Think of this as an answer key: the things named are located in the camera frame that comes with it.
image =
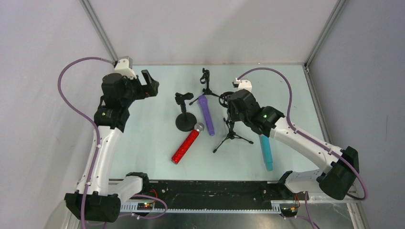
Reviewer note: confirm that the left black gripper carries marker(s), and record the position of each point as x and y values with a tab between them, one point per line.
141	87

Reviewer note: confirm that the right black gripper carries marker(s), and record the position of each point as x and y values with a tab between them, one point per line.
230	105

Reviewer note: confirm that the black tripod shock-mount stand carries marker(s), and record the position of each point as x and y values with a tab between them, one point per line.
231	135

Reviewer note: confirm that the purple microphone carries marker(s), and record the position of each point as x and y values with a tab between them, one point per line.
203	102

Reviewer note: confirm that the red glitter microphone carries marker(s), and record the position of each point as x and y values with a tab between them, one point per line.
189	140

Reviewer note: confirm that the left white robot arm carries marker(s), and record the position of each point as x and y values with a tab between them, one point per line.
93	199

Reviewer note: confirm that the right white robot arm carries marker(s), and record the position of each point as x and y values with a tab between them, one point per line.
337	167

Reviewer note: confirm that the black tripod clip stand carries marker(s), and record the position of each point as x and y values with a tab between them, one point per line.
205	79

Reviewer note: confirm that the round base mic stand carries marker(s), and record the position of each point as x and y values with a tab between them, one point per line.
185	121

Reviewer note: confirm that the teal microphone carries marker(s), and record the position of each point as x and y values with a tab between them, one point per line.
266	152

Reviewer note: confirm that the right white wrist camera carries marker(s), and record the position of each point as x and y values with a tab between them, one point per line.
242	84

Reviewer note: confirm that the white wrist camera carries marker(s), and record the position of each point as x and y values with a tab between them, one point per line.
124	67
242	84

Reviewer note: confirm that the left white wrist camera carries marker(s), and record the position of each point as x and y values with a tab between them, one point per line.
124	67

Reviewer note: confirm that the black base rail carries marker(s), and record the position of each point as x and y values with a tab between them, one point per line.
217	195

